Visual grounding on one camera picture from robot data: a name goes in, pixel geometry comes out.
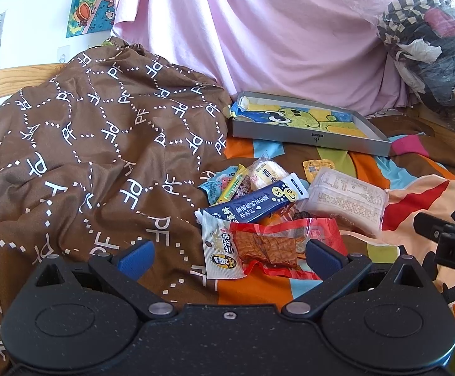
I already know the red dried tofu packet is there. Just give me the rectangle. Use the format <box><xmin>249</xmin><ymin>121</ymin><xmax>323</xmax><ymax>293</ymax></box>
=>
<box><xmin>230</xmin><ymin>218</ymin><xmax>347</xmax><ymax>279</ymax></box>

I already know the white pink snack packet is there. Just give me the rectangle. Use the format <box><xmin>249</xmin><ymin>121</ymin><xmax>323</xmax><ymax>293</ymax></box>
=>
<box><xmin>297</xmin><ymin>168</ymin><xmax>388</xmax><ymax>237</ymax></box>

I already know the navy milk powder stick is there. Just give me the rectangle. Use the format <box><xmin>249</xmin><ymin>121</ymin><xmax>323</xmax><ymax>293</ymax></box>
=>
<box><xmin>194</xmin><ymin>173</ymin><xmax>309</xmax><ymax>224</ymax></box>

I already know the gold foil snack packet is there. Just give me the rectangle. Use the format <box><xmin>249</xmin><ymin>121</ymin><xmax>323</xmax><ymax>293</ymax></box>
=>
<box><xmin>302</xmin><ymin>159</ymin><xmax>335</xmax><ymax>183</ymax></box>

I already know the rice cracker packet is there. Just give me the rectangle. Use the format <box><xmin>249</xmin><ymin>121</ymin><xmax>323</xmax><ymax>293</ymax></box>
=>
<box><xmin>248</xmin><ymin>156</ymin><xmax>288</xmax><ymax>192</ymax></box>

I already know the light blue candy packet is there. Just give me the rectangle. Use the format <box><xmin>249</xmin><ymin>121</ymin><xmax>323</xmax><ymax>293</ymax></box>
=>
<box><xmin>198</xmin><ymin>166</ymin><xmax>238</xmax><ymax>205</ymax></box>

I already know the yellow purple snack bar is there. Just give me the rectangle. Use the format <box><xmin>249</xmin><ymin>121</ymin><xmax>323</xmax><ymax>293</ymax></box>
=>
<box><xmin>216</xmin><ymin>164</ymin><xmax>250</xmax><ymax>204</ymax></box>

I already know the white nut snack packet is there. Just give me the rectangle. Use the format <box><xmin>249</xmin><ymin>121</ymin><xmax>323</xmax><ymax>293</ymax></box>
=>
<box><xmin>201</xmin><ymin>212</ymin><xmax>245</xmax><ymax>280</ymax></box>

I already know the brown PF patterned cloth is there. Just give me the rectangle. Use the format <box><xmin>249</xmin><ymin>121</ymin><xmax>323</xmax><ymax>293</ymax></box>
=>
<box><xmin>0</xmin><ymin>38</ymin><xmax>231</xmax><ymax>374</ymax></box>

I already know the grey cardboard tray box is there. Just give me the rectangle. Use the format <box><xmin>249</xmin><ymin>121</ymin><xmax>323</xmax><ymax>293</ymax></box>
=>
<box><xmin>223</xmin><ymin>91</ymin><xmax>391</xmax><ymax>156</ymax></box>

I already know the plastic bag of clothes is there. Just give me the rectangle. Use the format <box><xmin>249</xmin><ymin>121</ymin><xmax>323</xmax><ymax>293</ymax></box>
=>
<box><xmin>375</xmin><ymin>0</ymin><xmax>455</xmax><ymax>142</ymax></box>

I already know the pink hanging sheet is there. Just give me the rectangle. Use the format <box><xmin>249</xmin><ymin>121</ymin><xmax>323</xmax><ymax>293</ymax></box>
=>
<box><xmin>113</xmin><ymin>0</ymin><xmax>409</xmax><ymax>116</ymax></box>

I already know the wooden bed frame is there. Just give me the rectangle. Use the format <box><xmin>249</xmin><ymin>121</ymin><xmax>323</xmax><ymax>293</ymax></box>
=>
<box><xmin>0</xmin><ymin>63</ymin><xmax>66</xmax><ymax>98</ymax></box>

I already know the cartoon wall poster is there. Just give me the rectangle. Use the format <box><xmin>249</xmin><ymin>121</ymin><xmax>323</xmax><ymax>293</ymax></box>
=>
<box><xmin>66</xmin><ymin>0</ymin><xmax>115</xmax><ymax>37</ymax></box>

